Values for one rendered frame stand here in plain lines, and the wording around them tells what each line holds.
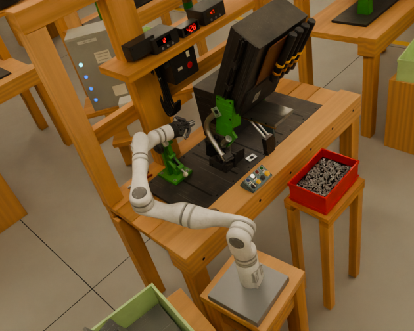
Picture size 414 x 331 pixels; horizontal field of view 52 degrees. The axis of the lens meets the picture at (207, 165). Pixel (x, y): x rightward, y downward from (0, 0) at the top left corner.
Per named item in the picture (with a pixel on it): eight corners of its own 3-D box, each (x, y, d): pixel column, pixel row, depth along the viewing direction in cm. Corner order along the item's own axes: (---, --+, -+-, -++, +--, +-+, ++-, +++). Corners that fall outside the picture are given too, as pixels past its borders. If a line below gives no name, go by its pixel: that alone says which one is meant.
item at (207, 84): (259, 118, 258) (252, 67, 237) (226, 145, 244) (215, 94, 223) (236, 110, 269) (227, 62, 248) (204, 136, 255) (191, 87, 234)
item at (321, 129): (361, 114, 265) (361, 94, 255) (192, 280, 196) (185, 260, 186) (340, 109, 274) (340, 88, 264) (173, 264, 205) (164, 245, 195)
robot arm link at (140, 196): (127, 152, 180) (131, 165, 186) (127, 203, 162) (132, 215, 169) (148, 149, 180) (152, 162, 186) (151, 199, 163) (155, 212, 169)
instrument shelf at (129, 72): (255, 6, 235) (254, -1, 232) (130, 84, 193) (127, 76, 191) (222, 2, 250) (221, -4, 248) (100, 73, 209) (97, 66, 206)
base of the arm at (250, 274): (265, 273, 175) (261, 247, 164) (255, 291, 169) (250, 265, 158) (246, 266, 179) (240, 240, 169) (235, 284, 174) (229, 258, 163)
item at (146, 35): (158, 48, 203) (154, 34, 199) (134, 62, 196) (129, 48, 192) (148, 45, 208) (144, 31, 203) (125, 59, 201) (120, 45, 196)
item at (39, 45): (280, 77, 295) (263, -79, 234) (110, 207, 226) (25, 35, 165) (269, 74, 300) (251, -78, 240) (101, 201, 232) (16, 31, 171)
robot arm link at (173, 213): (129, 214, 173) (186, 232, 165) (124, 200, 165) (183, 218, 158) (140, 196, 178) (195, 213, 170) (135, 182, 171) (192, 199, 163)
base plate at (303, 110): (322, 108, 256) (322, 104, 255) (196, 220, 206) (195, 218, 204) (267, 92, 283) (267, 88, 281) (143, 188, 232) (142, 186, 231)
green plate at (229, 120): (242, 134, 223) (244, 96, 213) (232, 139, 219) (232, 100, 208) (226, 127, 231) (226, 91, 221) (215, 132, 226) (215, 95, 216)
